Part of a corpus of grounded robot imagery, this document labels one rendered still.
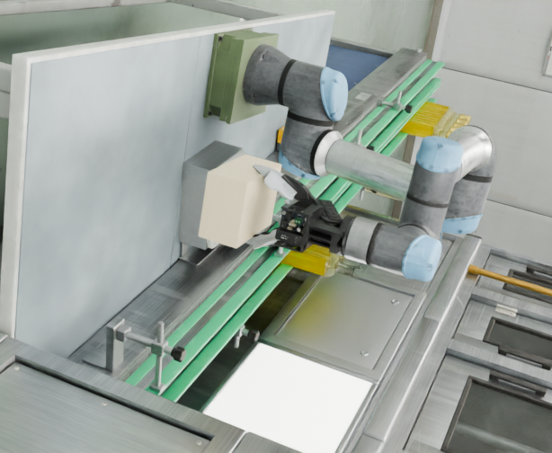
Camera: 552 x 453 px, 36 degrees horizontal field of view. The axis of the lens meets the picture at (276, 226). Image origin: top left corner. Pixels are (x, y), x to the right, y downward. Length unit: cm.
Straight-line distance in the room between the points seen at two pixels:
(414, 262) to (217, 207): 35
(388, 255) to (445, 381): 94
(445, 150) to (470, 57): 676
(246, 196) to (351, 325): 97
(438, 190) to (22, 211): 73
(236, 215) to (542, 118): 691
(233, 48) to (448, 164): 75
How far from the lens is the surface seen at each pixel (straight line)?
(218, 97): 205
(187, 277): 210
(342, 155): 198
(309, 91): 200
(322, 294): 244
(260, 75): 204
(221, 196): 144
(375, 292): 249
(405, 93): 336
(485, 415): 222
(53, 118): 154
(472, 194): 183
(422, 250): 138
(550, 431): 224
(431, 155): 145
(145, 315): 196
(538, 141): 831
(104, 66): 165
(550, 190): 847
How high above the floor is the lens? 161
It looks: 18 degrees down
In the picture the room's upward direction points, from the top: 107 degrees clockwise
